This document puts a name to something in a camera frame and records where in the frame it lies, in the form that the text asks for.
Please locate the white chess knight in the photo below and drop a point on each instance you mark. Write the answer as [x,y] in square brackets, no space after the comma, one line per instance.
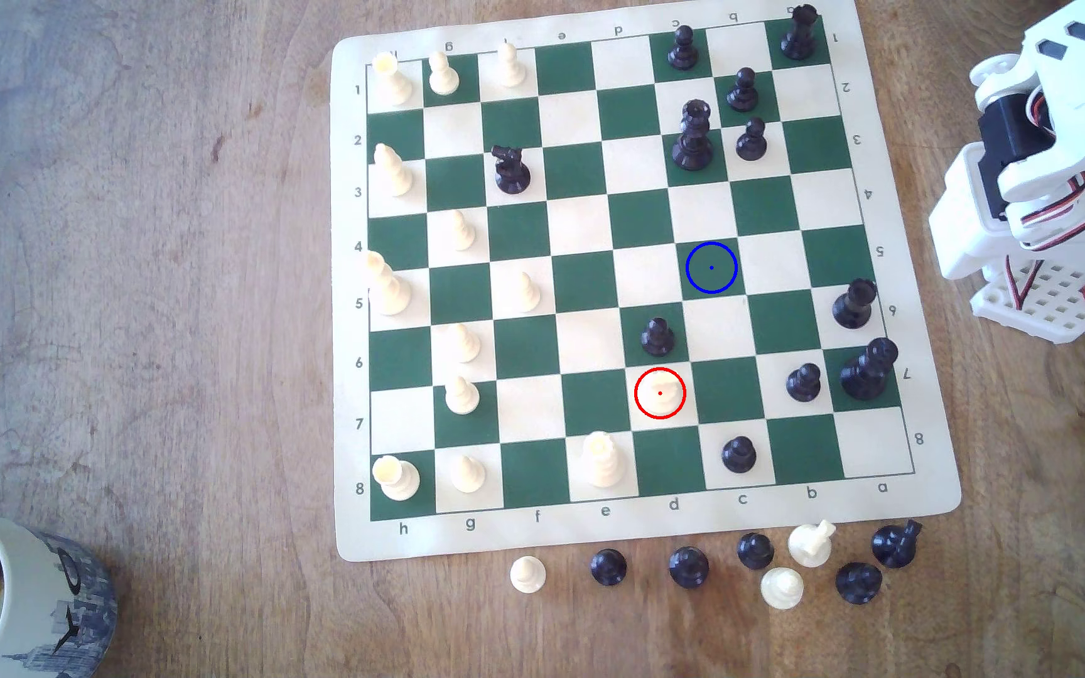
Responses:
[808,546]
[660,397]

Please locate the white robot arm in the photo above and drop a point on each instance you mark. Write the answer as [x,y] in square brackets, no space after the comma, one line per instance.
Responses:
[971,221]

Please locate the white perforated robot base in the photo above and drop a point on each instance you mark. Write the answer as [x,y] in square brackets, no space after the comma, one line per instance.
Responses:
[1056,306]

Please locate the green white chess mat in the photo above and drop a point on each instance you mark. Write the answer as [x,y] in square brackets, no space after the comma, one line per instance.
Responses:
[585,281]

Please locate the black chess pawn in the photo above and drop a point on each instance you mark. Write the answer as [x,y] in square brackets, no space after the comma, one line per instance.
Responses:
[858,583]
[742,94]
[608,568]
[803,383]
[752,143]
[658,339]
[739,456]
[683,53]
[755,551]

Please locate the white chess queen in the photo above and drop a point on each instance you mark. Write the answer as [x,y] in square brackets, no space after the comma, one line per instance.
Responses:
[604,461]

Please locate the white chess king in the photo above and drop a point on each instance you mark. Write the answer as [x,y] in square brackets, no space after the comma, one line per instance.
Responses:
[388,290]

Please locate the black chess knight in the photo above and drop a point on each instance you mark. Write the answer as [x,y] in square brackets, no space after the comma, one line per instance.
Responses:
[893,546]
[511,175]

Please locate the white chess rook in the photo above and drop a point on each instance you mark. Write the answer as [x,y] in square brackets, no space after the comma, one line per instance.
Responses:
[394,83]
[397,479]

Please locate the white chess bishop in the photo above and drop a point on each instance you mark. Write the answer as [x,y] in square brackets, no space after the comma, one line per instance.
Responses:
[510,70]
[395,174]

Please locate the black chess queen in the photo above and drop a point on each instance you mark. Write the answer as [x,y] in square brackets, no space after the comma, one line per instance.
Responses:
[692,146]

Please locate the black chess rook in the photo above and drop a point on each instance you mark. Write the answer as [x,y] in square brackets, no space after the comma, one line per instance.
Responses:
[798,39]

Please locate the printed ceramic mug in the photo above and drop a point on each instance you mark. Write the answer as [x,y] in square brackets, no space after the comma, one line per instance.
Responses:
[81,603]

